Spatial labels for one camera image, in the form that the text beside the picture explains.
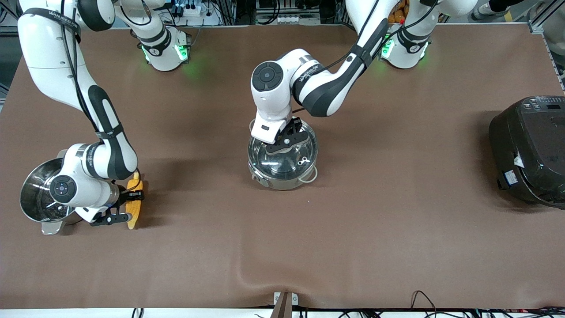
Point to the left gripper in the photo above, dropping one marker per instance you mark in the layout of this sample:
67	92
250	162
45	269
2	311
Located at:
295	125

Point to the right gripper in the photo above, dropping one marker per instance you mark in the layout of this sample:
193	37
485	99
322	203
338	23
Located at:
125	194

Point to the yellow corn cob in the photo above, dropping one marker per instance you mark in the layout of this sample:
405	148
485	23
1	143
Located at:
136	211

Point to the glass pot lid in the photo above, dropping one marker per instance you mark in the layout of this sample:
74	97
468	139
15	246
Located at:
291	170

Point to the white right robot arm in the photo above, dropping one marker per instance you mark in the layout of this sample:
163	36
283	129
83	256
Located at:
53	57

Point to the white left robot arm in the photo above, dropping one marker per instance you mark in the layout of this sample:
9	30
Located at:
326	88

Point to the steel steamer pot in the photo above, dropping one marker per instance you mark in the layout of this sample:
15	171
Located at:
37	194

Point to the brown table mat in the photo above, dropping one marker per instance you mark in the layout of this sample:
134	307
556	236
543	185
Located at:
282	247

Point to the small white socket strip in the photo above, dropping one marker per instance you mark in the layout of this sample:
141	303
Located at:
289	19

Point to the white power strip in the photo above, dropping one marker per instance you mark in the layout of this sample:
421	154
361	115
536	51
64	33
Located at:
194	11

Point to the bag of orange buns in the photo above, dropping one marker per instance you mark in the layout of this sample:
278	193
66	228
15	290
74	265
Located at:
397	15

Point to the metal table clamp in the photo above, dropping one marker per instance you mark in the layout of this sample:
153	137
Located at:
284	302

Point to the black rice cooker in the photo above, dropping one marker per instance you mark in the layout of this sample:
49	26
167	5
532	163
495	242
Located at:
525	154

